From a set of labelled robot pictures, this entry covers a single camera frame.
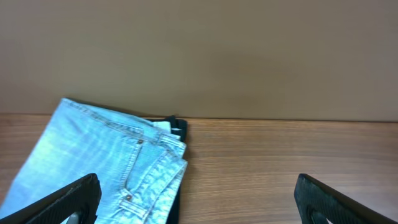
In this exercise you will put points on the light blue denim shorts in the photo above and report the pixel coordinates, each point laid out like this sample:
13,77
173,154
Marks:
139,164

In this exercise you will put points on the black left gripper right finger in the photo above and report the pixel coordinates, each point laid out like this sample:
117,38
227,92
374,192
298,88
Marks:
319,203

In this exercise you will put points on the folded black garment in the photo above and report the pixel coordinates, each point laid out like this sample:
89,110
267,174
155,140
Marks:
178,127

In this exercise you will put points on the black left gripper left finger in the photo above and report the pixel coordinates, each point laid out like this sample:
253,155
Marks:
76,203

